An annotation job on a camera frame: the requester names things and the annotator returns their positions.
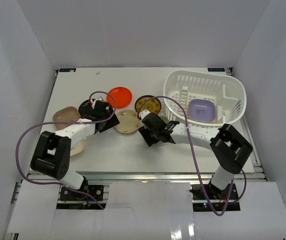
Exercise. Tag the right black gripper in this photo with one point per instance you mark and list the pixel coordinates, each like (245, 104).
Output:
(145, 132)

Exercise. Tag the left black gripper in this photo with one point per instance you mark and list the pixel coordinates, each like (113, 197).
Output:
(110, 122)

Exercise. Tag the brown gold patterned plate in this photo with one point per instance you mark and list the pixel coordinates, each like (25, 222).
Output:
(144, 103)

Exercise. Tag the orange round plate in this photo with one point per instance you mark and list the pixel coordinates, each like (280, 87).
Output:
(119, 97)

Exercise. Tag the pink-brown square plate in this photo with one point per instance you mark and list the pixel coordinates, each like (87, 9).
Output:
(68, 114)

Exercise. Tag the purple square plate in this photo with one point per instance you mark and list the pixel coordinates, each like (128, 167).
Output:
(201, 110)

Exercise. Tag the green square plate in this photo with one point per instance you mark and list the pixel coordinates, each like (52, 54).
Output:
(164, 118)

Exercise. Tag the yellow panda square plate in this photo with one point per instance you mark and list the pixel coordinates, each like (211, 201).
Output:
(219, 121)

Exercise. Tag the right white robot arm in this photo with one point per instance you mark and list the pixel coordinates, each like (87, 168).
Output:
(230, 148)

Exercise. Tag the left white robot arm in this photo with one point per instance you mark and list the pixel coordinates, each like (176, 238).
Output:
(53, 150)

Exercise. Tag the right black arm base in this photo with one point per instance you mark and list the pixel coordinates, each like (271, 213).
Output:
(218, 199)

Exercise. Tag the beige plate under arm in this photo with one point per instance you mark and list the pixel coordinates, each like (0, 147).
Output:
(78, 148)

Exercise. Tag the white plastic dish bin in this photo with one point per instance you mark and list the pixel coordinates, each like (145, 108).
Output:
(226, 92)

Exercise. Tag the black round plate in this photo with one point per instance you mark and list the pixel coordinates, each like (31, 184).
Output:
(85, 109)

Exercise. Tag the cream floral round plate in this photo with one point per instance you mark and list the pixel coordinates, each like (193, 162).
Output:
(128, 122)

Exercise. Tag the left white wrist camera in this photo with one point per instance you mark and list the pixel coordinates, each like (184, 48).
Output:
(95, 102)

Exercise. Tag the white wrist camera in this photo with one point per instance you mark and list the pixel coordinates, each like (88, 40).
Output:
(143, 114)
(95, 102)

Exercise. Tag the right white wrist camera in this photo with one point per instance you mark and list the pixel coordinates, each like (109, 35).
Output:
(143, 114)

